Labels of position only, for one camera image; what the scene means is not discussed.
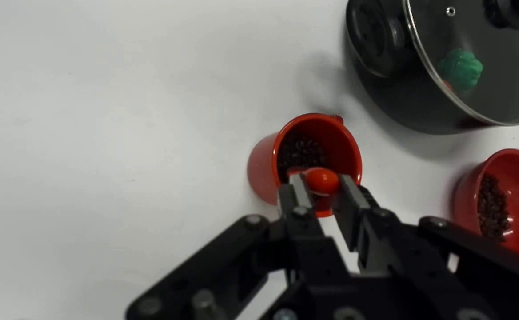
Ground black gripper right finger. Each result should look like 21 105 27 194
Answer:
331 174 519 320

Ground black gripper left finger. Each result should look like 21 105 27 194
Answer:
124 172 352 320

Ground red cup with handle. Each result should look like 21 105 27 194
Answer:
245 112 366 219

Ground dark beans in cup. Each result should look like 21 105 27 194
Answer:
277 131 327 181

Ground dark beans in bowl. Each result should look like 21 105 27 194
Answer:
476 171 514 240

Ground black cooking pot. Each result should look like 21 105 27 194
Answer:
345 0 519 135

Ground green toy vegetable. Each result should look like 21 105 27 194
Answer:
435 48 485 94

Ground glass pot lid black knob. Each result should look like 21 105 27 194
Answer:
400 0 519 126

